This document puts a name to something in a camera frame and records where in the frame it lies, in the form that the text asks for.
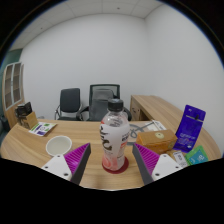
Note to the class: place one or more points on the black sofa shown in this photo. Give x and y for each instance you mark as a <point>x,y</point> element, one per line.
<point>3,125</point>

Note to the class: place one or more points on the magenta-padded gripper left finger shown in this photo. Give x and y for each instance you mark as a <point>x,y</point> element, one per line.
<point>58,164</point>

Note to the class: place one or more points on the wooden box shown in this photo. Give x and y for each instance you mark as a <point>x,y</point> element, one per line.
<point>156,140</point>

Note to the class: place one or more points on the white booklet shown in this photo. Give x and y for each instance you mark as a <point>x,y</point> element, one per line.
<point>158,125</point>

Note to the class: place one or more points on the green flat box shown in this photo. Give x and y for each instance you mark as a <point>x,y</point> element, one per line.
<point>197,155</point>

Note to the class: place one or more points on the black padded office chair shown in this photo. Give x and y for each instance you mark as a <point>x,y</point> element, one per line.
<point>70,100</point>

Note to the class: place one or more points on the clear black-capped drink bottle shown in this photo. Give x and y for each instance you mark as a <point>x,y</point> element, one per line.
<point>115,140</point>

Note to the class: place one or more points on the purple standing pouch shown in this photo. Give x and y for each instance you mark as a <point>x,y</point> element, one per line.
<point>190,130</point>

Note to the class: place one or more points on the wooden side desk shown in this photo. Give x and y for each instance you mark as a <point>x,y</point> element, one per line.
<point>150,103</point>

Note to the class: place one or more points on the wide dark box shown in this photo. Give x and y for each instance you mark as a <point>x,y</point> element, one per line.
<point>22,110</point>

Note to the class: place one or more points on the yellow flat box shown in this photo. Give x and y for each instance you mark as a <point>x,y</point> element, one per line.
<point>178,157</point>

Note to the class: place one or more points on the flat round red coaster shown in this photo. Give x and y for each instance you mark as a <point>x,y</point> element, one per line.
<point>125,166</point>

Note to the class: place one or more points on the wooden shelf unit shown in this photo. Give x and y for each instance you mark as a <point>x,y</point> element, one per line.
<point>13,85</point>

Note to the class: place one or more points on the white printed leaflet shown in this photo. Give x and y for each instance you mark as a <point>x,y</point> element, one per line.
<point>43,128</point>

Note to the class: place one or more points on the white cup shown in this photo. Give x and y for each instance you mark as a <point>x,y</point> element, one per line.
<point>59,145</point>

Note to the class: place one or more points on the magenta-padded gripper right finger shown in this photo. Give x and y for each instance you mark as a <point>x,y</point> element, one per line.
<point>166,165</point>

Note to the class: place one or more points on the black mesh office chair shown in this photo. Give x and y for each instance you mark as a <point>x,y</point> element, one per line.
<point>100,100</point>

